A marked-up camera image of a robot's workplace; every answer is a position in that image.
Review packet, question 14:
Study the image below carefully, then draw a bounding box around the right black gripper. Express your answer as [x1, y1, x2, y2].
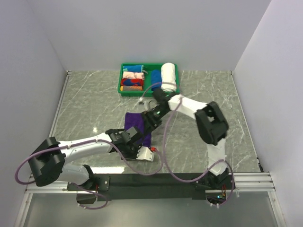
[141, 106, 170, 135]

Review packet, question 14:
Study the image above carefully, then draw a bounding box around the purple towel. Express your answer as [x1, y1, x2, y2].
[124, 112, 152, 147]

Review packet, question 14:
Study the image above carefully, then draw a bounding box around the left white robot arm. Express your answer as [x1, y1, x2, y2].
[28, 126, 147, 190]

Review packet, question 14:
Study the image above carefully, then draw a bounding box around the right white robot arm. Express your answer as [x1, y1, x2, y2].
[141, 88, 232, 189]

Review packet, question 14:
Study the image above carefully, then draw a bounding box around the white rolled towel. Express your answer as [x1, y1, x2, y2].
[161, 62, 177, 92]

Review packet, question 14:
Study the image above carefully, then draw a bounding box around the orange grey rolled towel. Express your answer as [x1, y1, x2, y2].
[120, 86, 143, 91]

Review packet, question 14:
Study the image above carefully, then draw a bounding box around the red blue rolled towel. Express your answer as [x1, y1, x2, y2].
[121, 78, 144, 87]

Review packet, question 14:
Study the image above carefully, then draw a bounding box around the green plastic tray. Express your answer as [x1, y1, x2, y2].
[117, 63, 180, 97]

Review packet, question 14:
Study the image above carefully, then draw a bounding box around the pink rolled towel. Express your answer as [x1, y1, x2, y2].
[122, 71, 145, 80]

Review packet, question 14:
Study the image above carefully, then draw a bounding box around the teal blue rolled towel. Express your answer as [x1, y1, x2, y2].
[122, 65, 145, 73]

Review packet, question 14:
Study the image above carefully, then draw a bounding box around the black base bar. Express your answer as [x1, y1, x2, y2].
[66, 172, 236, 201]

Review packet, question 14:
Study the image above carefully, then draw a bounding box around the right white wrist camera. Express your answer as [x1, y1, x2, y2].
[136, 96, 153, 111]

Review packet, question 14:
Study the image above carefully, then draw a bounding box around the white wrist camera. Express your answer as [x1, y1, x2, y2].
[136, 96, 153, 111]
[136, 146, 155, 162]

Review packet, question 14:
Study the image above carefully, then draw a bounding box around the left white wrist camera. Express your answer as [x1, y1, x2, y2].
[136, 146, 155, 162]

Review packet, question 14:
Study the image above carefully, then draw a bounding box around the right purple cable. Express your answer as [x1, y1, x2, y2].
[141, 81, 236, 207]

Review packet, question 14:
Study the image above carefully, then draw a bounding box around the left aluminium side rail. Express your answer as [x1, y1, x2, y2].
[48, 71, 72, 139]

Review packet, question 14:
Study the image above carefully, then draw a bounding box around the aluminium side rail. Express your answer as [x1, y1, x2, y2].
[48, 71, 72, 139]
[230, 70, 264, 173]

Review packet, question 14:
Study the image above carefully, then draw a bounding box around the right aluminium side rail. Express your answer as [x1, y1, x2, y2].
[230, 70, 264, 173]

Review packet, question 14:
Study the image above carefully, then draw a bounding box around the aluminium front rail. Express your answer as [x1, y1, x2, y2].
[25, 173, 276, 194]

